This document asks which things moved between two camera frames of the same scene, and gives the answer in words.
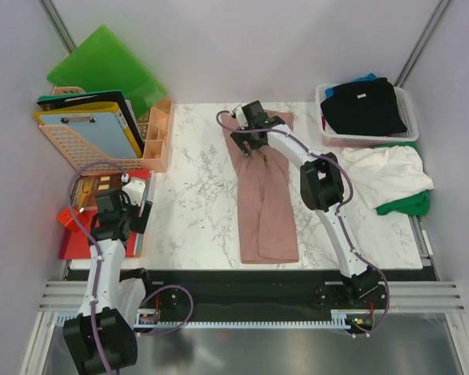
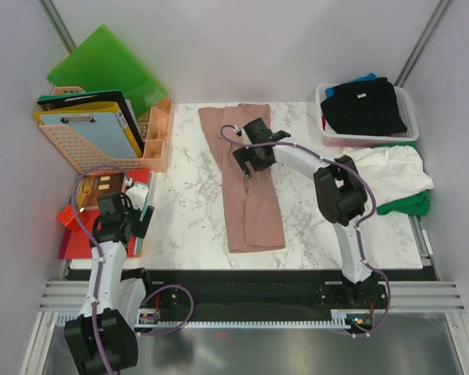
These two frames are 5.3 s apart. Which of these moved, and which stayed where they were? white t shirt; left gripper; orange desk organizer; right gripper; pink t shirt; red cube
Moved: right gripper; pink t shirt
Stayed: white t shirt; left gripper; red cube; orange desk organizer
